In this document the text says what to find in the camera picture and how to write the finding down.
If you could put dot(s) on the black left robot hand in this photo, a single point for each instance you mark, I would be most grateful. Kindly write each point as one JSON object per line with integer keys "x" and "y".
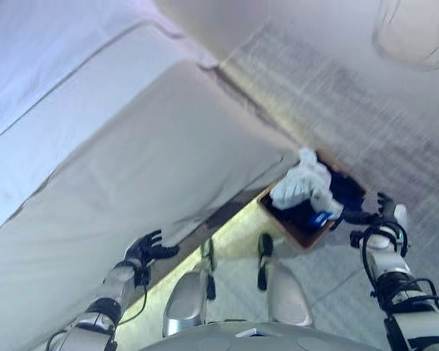
{"x": 150, "y": 245}

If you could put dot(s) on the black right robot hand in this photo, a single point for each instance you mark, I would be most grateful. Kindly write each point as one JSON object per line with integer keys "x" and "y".
{"x": 386, "y": 212}

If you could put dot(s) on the navy blue garment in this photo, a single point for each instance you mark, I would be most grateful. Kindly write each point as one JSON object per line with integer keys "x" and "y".
{"x": 345, "y": 190}

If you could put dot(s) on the white garment with blue tag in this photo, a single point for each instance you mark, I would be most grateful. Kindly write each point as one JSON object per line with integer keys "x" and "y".
{"x": 300, "y": 183}

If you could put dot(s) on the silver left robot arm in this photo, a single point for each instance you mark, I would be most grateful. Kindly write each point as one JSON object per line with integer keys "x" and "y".
{"x": 117, "y": 281}

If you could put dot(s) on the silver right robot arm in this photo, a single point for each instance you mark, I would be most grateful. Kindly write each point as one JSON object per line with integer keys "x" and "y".
{"x": 395, "y": 263}

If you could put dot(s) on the brown wooden laundry basket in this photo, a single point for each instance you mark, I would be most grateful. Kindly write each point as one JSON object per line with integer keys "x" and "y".
{"x": 303, "y": 243}

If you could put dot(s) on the bed with beige cover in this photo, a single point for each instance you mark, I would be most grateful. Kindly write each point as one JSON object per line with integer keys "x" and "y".
{"x": 150, "y": 153}

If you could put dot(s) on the silver left robot leg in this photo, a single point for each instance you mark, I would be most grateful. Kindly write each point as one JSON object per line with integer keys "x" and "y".
{"x": 186, "y": 296}

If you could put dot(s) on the silver robot leg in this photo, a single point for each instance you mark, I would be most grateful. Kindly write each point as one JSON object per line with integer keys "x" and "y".
{"x": 289, "y": 292}
{"x": 186, "y": 296}

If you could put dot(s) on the grey textured rug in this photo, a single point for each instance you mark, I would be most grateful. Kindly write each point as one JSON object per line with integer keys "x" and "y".
{"x": 369, "y": 128}

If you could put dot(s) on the black garment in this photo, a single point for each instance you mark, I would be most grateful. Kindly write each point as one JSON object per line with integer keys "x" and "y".
{"x": 296, "y": 215}

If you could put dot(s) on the grey robot torso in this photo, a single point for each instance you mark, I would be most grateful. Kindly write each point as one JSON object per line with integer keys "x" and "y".
{"x": 212, "y": 338}

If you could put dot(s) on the silver right robot leg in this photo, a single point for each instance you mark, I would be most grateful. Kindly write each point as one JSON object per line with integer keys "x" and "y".
{"x": 289, "y": 292}

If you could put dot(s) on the beige round floor cushion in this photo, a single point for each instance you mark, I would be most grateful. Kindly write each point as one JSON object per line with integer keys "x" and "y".
{"x": 413, "y": 33}

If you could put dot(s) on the white duvet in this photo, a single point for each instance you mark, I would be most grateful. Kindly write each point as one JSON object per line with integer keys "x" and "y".
{"x": 33, "y": 55}

